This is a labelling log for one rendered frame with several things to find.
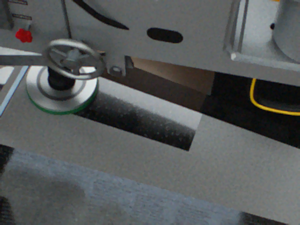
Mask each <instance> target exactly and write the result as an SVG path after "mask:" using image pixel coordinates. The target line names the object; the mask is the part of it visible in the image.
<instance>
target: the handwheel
mask: <svg viewBox="0 0 300 225"><path fill-rule="evenodd" d="M57 46H68V47H72V50H68V51H67V52H66V53H65V52H63V51H62V50H59V49H57V48H55V47H57ZM81 51H84V52H85V53H86V54H84V55H82V54H81ZM50 53H52V54H54V55H56V56H58V57H60V58H63V59H64V60H63V63H64V65H65V66H66V67H67V68H69V69H70V70H72V71H70V70H67V69H66V68H64V67H62V66H60V65H58V64H57V63H56V62H55V61H54V60H53V59H52V58H51V57H50ZM42 57H43V59H44V60H45V62H46V63H47V65H48V66H49V67H50V68H51V69H52V70H54V71H55V72H56V73H59V74H61V75H63V76H65V77H68V78H71V79H76V80H92V79H96V78H98V77H100V76H101V75H102V74H103V73H104V70H105V62H104V59H103V58H102V56H101V55H100V54H99V52H98V51H97V50H95V49H94V48H92V47H91V46H89V45H87V44H85V43H84V41H83V40H81V39H76V40H74V39H66V38H58V39H53V40H50V41H48V42H47V43H46V44H45V45H44V46H43V47H42ZM89 60H95V61H96V62H97V65H98V67H97V69H96V70H95V71H93V72H91V73H80V68H81V67H82V65H83V62H85V61H89Z"/></svg>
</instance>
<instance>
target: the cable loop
mask: <svg viewBox="0 0 300 225"><path fill-rule="evenodd" d="M258 82H259V79H255V78H251V77H249V78H248V83H247V95H248V98H249V100H250V101H251V102H252V104H254V105H255V106H257V107H259V108H262V109H264V110H268V111H273V112H276V113H283V114H291V115H300V105H293V104H284V103H281V102H277V101H272V100H268V99H265V98H262V97H260V96H259V95H258V94H257V87H258Z"/></svg>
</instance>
